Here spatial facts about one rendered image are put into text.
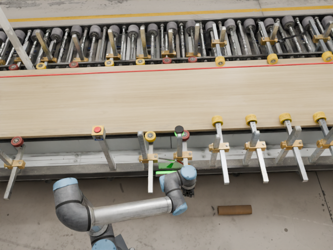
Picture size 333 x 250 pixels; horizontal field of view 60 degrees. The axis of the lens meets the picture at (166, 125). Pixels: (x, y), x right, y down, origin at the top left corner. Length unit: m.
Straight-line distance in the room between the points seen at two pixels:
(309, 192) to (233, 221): 0.80
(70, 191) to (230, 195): 1.84
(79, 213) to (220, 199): 1.77
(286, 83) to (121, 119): 1.37
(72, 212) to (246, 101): 1.56
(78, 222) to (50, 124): 1.17
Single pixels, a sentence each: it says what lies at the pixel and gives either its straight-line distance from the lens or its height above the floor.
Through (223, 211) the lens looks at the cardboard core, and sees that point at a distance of 2.80.
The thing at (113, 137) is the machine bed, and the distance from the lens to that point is 2.30.
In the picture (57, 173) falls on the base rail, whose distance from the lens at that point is 2.41.
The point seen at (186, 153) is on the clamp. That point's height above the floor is 0.87.
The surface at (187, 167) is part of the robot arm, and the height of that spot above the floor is 1.20.
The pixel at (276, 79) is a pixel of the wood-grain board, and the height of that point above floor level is 0.90.
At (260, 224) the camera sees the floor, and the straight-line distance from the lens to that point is 2.91.
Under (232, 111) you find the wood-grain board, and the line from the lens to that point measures 2.31.
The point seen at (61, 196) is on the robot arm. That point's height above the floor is 1.45.
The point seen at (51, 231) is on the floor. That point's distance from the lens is 3.03.
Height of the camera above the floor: 2.71
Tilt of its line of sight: 55 degrees down
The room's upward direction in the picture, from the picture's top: 4 degrees counter-clockwise
